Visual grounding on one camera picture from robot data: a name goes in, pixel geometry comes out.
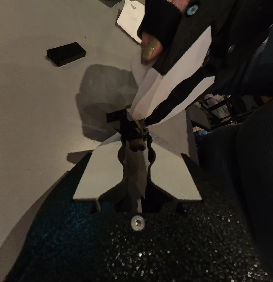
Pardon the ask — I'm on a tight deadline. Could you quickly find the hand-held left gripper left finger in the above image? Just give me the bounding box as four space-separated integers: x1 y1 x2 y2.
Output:
72 138 128 210

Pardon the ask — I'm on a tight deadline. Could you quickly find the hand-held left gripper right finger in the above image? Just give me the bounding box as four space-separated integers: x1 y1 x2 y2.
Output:
146 132 202 211

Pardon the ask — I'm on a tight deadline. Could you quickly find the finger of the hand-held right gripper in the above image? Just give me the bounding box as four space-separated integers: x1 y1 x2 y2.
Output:
130 26 212 121
146 75 215 126

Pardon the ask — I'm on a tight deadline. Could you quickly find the long black brick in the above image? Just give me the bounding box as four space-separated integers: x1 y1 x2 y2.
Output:
106 109 139 141
47 42 87 67

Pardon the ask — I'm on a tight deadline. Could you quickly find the person's right forearm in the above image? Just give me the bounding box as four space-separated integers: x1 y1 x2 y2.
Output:
216 26 273 96

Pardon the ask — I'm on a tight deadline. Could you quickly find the grey desk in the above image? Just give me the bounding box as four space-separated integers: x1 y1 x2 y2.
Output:
0 0 199 282

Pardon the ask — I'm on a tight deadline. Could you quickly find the person's right hand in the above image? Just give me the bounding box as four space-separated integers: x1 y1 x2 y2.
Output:
140 0 190 65

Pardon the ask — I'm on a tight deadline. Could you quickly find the flat white printed paper bag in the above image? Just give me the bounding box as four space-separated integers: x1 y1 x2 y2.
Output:
115 0 146 44

